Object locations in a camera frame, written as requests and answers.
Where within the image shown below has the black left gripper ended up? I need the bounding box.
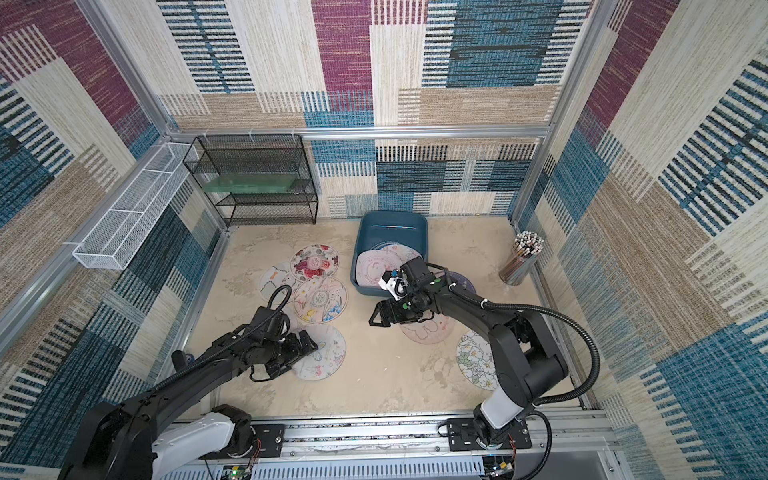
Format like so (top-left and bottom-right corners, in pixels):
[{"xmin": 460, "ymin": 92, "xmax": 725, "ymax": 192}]
[{"xmin": 262, "ymin": 331, "xmax": 320, "ymax": 380}]

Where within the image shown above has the white butterfly coaster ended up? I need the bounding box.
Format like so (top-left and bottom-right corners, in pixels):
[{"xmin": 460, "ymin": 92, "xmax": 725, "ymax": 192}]
[{"xmin": 292, "ymin": 324, "xmax": 347, "ymax": 381}]

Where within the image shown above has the pink kitty ring coaster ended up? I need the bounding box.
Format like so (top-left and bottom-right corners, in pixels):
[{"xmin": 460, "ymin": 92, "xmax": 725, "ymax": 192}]
[{"xmin": 355, "ymin": 250, "xmax": 403, "ymax": 288}]

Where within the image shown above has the white pink bunny coaster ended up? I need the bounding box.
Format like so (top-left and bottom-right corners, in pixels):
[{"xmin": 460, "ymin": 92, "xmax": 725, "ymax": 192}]
[{"xmin": 382, "ymin": 243, "xmax": 422, "ymax": 264}]

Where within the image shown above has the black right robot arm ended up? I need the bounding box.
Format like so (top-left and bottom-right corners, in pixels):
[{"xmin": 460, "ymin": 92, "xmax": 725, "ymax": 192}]
[{"xmin": 369, "ymin": 258, "xmax": 601, "ymax": 449}]

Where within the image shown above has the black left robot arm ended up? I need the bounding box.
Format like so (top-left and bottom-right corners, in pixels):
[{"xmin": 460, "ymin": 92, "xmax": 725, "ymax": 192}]
[{"xmin": 58, "ymin": 286, "xmax": 318, "ymax": 479}]

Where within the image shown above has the teal plastic storage box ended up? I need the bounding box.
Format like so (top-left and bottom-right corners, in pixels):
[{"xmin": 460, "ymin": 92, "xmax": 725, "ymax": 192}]
[{"xmin": 350, "ymin": 210, "xmax": 429, "ymax": 297}]

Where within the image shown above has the white colourful doodle coaster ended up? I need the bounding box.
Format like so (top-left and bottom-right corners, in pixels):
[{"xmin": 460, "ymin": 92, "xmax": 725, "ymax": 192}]
[{"xmin": 294, "ymin": 277, "xmax": 348, "ymax": 324}]

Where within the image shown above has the pink bear bow coaster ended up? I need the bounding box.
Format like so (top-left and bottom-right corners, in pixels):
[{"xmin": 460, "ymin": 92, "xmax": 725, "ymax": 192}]
[{"xmin": 400, "ymin": 315, "xmax": 456, "ymax": 345}]

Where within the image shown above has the white cat coaster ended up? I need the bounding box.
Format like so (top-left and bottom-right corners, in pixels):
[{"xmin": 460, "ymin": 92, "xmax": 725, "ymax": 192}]
[{"xmin": 259, "ymin": 262, "xmax": 297, "ymax": 300}]

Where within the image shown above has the purple space bunny coaster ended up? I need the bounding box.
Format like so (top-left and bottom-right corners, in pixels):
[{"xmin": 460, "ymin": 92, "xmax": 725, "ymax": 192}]
[{"xmin": 449, "ymin": 271, "xmax": 476, "ymax": 293}]

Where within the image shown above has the red rose floral coaster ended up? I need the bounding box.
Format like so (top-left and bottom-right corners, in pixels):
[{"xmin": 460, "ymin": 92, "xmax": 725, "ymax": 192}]
[{"xmin": 289, "ymin": 244, "xmax": 339, "ymax": 282}]

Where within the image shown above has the white green floral coaster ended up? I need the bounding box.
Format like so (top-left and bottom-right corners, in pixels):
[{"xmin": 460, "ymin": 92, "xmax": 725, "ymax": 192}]
[{"xmin": 456, "ymin": 331, "xmax": 498, "ymax": 391}]

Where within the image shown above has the clear cup of pencils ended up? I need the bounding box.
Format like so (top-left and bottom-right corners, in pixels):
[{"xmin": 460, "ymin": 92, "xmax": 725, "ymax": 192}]
[{"xmin": 499, "ymin": 231, "xmax": 544, "ymax": 286}]

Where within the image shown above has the green board on shelf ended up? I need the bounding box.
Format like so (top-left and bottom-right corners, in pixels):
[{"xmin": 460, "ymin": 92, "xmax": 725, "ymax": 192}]
[{"xmin": 202, "ymin": 174, "xmax": 297, "ymax": 194}]

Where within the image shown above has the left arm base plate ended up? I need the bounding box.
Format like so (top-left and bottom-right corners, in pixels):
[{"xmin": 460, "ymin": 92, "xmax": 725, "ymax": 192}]
[{"xmin": 201, "ymin": 423, "xmax": 286, "ymax": 460}]

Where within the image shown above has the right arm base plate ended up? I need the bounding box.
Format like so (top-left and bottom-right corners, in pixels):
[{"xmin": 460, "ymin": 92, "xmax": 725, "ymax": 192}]
[{"xmin": 437, "ymin": 417, "xmax": 532, "ymax": 451}]

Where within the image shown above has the black wire mesh shelf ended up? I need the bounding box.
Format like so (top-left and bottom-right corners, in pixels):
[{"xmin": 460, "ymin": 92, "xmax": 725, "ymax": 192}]
[{"xmin": 183, "ymin": 134, "xmax": 319, "ymax": 227}]

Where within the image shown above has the white wire mesh basket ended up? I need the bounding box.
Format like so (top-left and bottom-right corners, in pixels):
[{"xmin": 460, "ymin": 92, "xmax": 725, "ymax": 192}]
[{"xmin": 73, "ymin": 142, "xmax": 190, "ymax": 271}]

